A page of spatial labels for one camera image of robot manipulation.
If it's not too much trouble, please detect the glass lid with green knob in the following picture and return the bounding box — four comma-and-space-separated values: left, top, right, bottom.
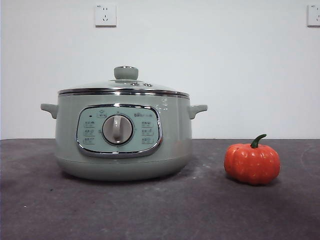
57, 65, 190, 97

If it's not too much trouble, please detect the white wall socket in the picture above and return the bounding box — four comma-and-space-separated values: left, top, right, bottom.
94, 3, 117, 28
306, 4, 320, 28

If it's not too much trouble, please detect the small orange pumpkin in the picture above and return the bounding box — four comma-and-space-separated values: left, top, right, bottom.
223, 133, 281, 186

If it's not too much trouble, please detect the pale green electric cooking pot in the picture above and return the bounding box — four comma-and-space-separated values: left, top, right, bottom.
40, 92, 208, 181

